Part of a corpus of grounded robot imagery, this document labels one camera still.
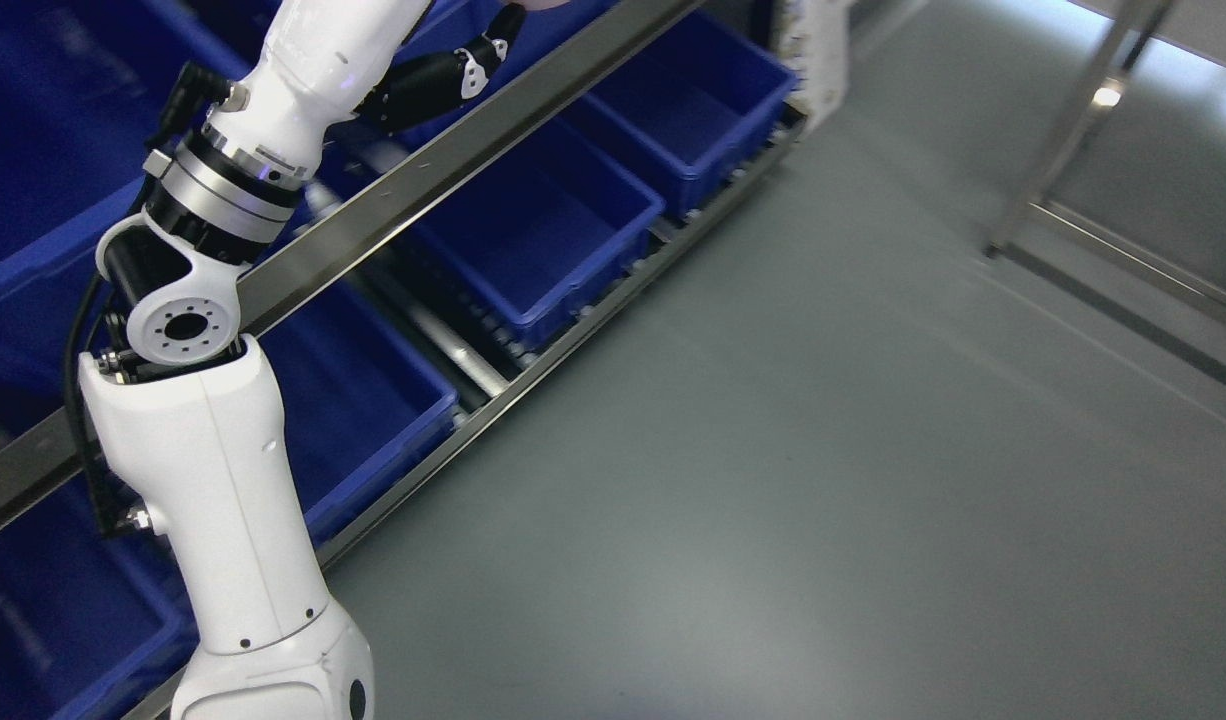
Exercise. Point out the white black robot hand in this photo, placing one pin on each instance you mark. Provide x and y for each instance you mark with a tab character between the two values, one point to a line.
327	62

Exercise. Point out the blue bin upper shelf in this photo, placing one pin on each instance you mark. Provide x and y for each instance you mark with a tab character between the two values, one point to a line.
81	85

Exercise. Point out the blue bin middle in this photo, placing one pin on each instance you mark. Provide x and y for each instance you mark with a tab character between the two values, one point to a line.
539	234

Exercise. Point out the pink bowl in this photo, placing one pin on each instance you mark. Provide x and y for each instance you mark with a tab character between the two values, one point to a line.
542	5

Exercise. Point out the metal shelf rack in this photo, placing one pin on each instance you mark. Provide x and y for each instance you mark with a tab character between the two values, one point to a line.
92	601

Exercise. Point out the blue plastic bin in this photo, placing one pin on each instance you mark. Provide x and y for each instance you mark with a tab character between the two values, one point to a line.
363	406

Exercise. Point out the blue bin far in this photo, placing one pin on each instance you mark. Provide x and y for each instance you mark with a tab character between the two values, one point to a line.
687	110

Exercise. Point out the white sign board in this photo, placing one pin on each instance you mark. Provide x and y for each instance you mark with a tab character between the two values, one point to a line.
812	38

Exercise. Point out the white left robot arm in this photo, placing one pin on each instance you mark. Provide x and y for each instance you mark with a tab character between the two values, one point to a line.
204	443

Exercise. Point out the stainless steel table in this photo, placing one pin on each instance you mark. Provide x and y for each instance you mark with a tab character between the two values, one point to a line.
1123	200

